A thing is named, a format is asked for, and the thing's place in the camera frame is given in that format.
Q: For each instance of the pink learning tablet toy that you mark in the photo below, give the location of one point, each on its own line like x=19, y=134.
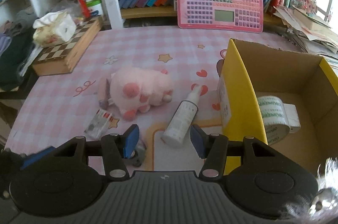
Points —
x=233, y=15

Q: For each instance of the white spray bottle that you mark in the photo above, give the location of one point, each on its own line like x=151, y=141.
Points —
x=180, y=123

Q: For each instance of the wooden chess box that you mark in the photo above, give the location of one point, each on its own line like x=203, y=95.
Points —
x=62, y=59

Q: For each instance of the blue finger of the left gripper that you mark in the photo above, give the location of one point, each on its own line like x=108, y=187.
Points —
x=34, y=157

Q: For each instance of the red glue bottle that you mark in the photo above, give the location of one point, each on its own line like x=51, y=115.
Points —
x=84, y=9

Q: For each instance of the pink plush toy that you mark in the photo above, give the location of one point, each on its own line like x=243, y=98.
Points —
x=134, y=90

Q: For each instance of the grey staples box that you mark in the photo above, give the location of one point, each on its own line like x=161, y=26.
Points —
x=99, y=125

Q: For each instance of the printed packing tape roll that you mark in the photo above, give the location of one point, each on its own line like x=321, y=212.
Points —
x=274, y=118

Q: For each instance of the stack of papers and books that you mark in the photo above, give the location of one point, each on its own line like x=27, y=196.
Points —
x=310, y=33

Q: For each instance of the pink checkered table mat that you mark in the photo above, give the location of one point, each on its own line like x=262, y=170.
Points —
x=60, y=107

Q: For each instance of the yellow cardboard box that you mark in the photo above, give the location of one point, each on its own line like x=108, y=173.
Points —
x=286, y=99

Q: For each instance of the floral tissue pack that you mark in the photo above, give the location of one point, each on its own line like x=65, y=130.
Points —
x=55, y=28

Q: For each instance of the pile of dark clothes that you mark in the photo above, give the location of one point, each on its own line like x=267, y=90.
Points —
x=16, y=47

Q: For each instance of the white charger block in box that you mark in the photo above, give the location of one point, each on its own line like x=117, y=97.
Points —
x=293, y=118

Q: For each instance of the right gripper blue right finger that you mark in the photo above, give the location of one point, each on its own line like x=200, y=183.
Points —
x=213, y=149

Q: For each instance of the green lidded white jar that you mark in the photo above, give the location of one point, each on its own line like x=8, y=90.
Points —
x=95, y=7

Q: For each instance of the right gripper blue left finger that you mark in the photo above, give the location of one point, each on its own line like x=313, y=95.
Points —
x=115, y=149

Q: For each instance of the small pink utility knife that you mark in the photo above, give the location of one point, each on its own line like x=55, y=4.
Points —
x=103, y=93

